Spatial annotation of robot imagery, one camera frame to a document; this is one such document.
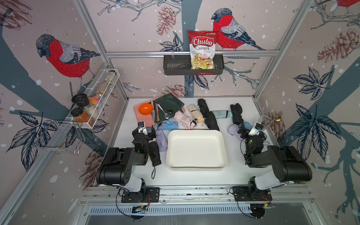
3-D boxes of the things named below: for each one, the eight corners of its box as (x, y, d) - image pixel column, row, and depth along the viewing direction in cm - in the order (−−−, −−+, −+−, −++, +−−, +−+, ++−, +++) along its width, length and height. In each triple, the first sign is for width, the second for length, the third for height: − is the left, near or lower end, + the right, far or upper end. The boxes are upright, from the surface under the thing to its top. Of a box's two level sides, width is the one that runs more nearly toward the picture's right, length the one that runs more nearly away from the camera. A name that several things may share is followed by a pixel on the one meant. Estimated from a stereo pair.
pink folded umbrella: (172, 118, 109) (172, 114, 104) (179, 112, 112) (179, 108, 108) (190, 132, 100) (190, 128, 96) (196, 125, 104) (197, 122, 100)
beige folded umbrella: (200, 124, 104) (200, 122, 102) (186, 109, 113) (186, 107, 111) (206, 120, 106) (207, 118, 104) (192, 106, 116) (192, 103, 114)
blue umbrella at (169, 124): (161, 131, 100) (160, 127, 97) (162, 122, 105) (162, 118, 102) (178, 131, 100) (177, 127, 97) (178, 122, 105) (178, 118, 102)
